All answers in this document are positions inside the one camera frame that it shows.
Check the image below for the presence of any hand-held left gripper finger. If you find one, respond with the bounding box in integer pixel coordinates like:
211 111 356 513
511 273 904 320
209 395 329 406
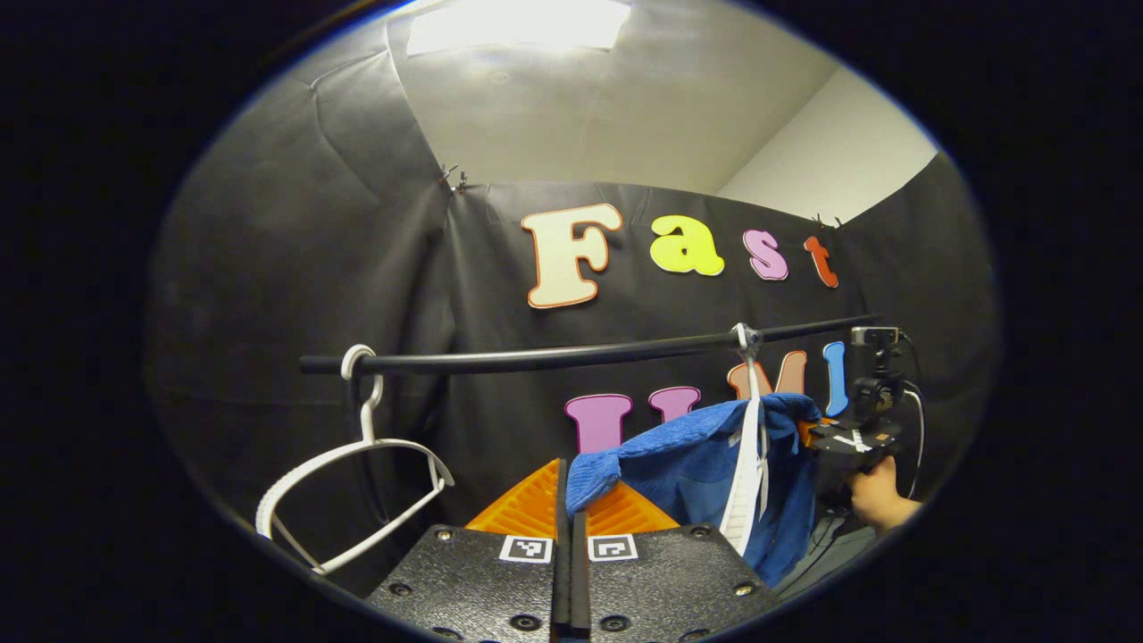
571 478 787 643
366 458 572 643

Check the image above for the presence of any white plastic clothes hanger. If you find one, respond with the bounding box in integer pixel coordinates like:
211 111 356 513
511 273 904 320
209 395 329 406
255 345 455 575
719 323 771 556

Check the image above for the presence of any blue corduroy shirt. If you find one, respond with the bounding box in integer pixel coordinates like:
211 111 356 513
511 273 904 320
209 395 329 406
565 393 822 589

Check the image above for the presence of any black backdrop cloth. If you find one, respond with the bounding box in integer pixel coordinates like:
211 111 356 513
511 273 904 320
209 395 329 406
143 54 1001 599

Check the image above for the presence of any ceiling light panel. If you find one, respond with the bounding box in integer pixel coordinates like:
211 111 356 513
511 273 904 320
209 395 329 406
406 0 633 56

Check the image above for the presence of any black clothes rail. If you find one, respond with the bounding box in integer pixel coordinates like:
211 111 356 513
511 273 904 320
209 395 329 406
299 313 885 376

